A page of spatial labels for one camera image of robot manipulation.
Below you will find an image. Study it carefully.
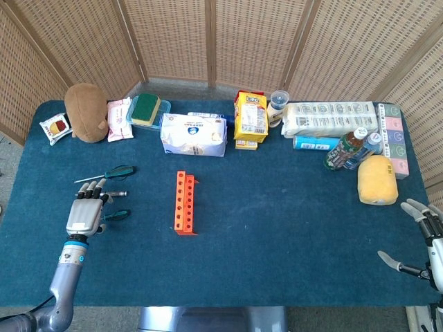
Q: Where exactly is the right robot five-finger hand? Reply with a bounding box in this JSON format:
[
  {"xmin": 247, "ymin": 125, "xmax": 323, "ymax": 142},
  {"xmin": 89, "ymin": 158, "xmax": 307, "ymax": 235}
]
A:
[{"xmin": 377, "ymin": 198, "xmax": 443, "ymax": 291}]

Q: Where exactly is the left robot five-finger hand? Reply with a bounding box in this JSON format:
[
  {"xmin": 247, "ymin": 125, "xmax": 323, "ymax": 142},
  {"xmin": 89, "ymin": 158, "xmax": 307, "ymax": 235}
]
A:
[{"xmin": 65, "ymin": 178, "xmax": 114, "ymax": 239}]

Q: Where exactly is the small green black screwdriver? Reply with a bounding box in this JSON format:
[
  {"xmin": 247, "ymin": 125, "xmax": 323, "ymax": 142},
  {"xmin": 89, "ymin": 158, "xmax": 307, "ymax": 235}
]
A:
[{"xmin": 101, "ymin": 209, "xmax": 132, "ymax": 221}]

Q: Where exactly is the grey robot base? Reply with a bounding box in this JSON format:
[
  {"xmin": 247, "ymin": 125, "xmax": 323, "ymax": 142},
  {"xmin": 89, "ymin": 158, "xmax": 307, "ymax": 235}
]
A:
[{"xmin": 138, "ymin": 306, "xmax": 289, "ymax": 332}]

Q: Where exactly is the large green black screwdriver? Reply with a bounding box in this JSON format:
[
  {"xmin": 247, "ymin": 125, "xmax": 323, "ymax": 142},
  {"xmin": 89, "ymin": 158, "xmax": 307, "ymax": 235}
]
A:
[{"xmin": 73, "ymin": 165, "xmax": 136, "ymax": 184}]

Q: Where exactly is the orange test tube rack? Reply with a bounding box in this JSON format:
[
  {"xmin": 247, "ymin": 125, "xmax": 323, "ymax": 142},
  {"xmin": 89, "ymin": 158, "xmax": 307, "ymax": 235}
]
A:
[{"xmin": 174, "ymin": 170, "xmax": 201, "ymax": 237}]

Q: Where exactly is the white snack packet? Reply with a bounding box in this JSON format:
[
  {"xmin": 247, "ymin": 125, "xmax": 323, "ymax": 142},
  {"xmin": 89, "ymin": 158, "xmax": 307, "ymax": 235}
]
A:
[{"xmin": 39, "ymin": 113, "xmax": 73, "ymax": 147}]

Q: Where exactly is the multicolour tissue pack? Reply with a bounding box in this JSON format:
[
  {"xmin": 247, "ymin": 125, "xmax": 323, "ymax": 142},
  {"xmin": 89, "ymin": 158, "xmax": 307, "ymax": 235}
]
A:
[{"xmin": 375, "ymin": 102, "xmax": 410, "ymax": 180}]

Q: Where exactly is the pink wet wipes pack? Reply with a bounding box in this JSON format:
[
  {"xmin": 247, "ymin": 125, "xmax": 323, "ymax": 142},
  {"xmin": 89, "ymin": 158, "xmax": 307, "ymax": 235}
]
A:
[{"xmin": 106, "ymin": 97, "xmax": 135, "ymax": 143}]

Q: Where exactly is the brown plush toy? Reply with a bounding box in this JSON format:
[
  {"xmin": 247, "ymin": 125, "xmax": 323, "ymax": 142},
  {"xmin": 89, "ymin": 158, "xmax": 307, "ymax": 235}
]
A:
[{"xmin": 64, "ymin": 82, "xmax": 109, "ymax": 144}]

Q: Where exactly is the blue label water bottle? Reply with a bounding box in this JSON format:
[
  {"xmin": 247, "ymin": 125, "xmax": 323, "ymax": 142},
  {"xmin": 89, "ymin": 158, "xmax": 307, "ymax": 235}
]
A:
[{"xmin": 343, "ymin": 131, "xmax": 383, "ymax": 170}]

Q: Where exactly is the green tea bottle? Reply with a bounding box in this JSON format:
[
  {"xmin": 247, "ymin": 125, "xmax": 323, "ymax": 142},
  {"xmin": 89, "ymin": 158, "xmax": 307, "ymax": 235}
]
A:
[{"xmin": 323, "ymin": 127, "xmax": 368, "ymax": 172}]

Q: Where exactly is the yellow green sponge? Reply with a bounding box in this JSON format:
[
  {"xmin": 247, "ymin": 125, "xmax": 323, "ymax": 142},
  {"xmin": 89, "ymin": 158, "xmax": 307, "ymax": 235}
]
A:
[{"xmin": 130, "ymin": 93, "xmax": 161, "ymax": 126}]

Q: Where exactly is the clear plastic container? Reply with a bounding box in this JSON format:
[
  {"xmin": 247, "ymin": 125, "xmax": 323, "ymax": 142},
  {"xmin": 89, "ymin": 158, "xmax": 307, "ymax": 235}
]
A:
[{"xmin": 126, "ymin": 98, "xmax": 172, "ymax": 131}]

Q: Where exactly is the white flour bag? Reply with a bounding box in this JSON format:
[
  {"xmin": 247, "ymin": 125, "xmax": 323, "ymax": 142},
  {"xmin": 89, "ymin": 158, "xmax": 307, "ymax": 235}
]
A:
[{"xmin": 160, "ymin": 113, "xmax": 228, "ymax": 158}]

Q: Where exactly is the light blue cylindrical can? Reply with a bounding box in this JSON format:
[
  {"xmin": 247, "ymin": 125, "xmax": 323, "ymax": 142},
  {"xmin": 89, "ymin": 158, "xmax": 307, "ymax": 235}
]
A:
[{"xmin": 293, "ymin": 135, "xmax": 342, "ymax": 152}]

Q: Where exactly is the long white paper pack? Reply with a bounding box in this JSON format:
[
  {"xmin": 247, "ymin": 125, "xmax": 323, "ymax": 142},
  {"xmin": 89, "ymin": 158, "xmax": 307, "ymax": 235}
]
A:
[{"xmin": 280, "ymin": 101, "xmax": 379, "ymax": 139}]

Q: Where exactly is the blue carpet table cover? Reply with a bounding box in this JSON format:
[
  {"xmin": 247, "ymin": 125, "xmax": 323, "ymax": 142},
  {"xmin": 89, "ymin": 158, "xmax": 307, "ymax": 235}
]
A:
[{"xmin": 0, "ymin": 99, "xmax": 440, "ymax": 308}]

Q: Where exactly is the yellow biscuit bag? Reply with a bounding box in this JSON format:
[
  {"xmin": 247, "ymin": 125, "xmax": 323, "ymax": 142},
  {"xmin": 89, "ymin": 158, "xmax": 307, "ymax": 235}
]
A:
[{"xmin": 233, "ymin": 90, "xmax": 269, "ymax": 143}]

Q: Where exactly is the mayonnaise squeeze bottle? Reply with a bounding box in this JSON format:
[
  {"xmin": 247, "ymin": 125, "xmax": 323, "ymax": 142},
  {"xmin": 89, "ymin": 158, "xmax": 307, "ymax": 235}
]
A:
[{"xmin": 266, "ymin": 89, "xmax": 290, "ymax": 129}]

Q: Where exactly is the woven folding screen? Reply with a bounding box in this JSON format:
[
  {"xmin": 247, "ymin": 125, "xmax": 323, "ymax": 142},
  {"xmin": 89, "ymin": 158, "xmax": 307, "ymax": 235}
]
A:
[{"xmin": 0, "ymin": 0, "xmax": 443, "ymax": 190}]

